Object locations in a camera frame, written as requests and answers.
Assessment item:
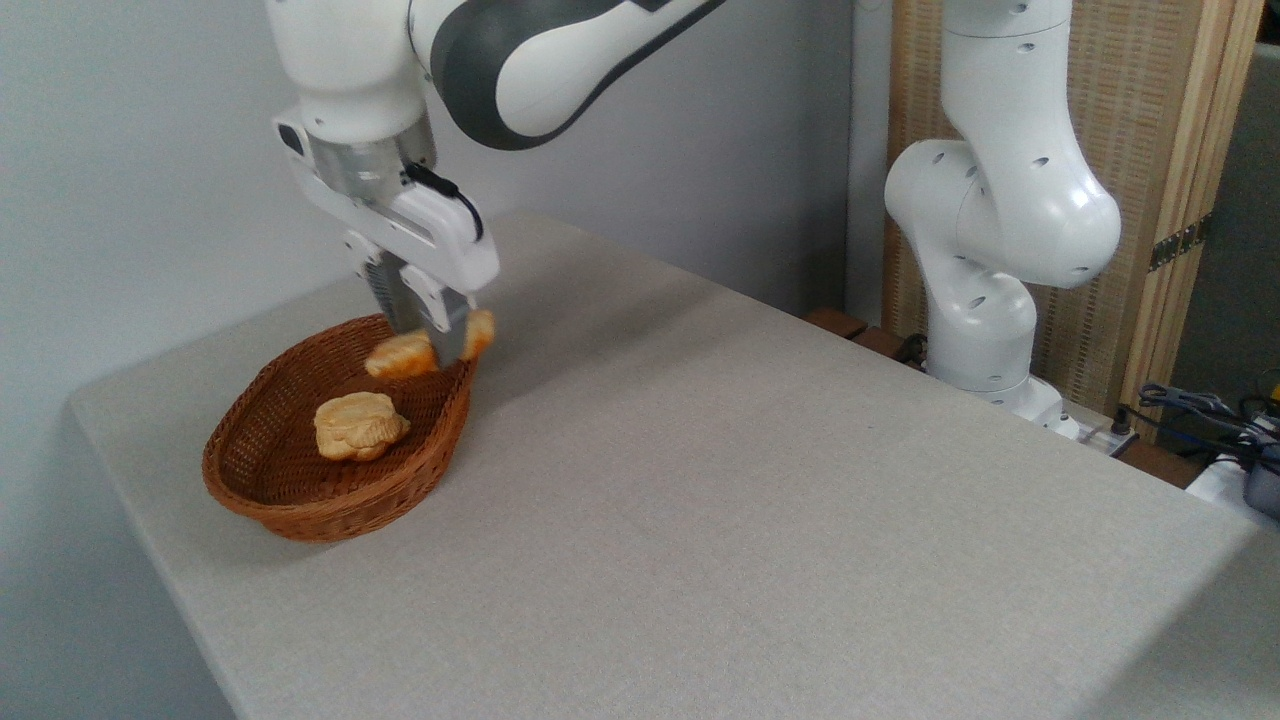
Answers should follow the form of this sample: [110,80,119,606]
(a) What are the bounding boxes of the brown wicker basket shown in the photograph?
[202,313,478,544]

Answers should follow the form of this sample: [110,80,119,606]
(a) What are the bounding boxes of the round pale bread roll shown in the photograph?
[313,391,412,463]

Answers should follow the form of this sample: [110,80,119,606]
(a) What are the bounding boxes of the dark blue cable bundle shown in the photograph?
[1120,382,1280,473]

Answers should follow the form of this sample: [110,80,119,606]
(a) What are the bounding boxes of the wooden rattan folding screen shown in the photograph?
[882,0,1267,447]

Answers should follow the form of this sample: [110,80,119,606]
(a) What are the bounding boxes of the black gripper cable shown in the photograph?
[402,161,486,244]

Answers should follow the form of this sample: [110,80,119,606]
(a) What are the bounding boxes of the metal screen hinge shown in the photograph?
[1148,214,1214,273]

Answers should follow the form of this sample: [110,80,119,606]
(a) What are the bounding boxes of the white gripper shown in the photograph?
[272,111,501,367]

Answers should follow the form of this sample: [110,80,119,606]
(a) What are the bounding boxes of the long golden bread loaf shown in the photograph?
[363,307,497,381]

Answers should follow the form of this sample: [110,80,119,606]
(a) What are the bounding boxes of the brown wooden block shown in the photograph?
[804,307,870,342]

